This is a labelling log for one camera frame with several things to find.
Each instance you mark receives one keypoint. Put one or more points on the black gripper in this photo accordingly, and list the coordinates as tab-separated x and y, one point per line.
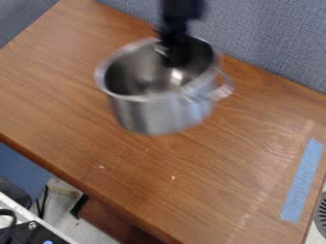
178	12

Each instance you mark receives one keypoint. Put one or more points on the stainless steel pot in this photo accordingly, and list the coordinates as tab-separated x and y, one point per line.
158	99

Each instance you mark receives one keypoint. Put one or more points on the blue tape strip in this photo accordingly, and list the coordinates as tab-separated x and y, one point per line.
302	182

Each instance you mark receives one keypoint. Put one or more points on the black round chair base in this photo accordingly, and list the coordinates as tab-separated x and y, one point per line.
15	193

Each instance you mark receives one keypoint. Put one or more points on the dark fan grille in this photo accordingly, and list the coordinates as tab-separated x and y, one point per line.
320	217

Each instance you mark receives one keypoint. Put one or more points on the black device bottom left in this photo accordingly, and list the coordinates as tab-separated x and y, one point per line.
27	233

